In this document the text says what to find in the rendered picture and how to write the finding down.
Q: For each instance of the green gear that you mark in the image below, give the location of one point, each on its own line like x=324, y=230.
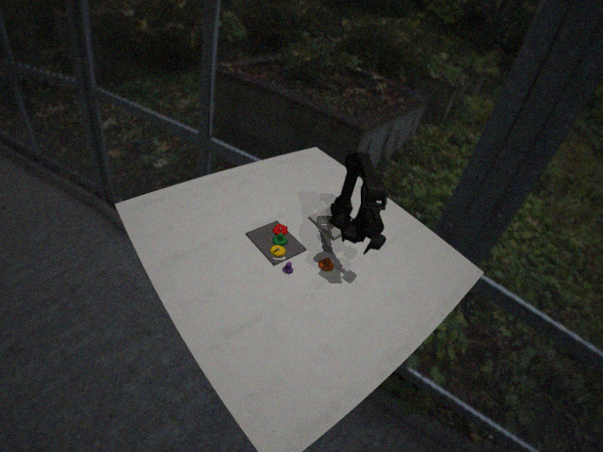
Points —
x=279, y=239

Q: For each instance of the yellow gear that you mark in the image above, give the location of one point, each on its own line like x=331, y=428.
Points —
x=275, y=252

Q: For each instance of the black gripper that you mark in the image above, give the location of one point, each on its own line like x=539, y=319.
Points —
x=343, y=221

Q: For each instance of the brown toothed gear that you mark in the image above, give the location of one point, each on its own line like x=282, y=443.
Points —
x=326, y=265

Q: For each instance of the red gear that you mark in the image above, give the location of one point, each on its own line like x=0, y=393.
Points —
x=277, y=231

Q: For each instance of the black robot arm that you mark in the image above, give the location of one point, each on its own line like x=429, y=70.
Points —
x=372, y=190

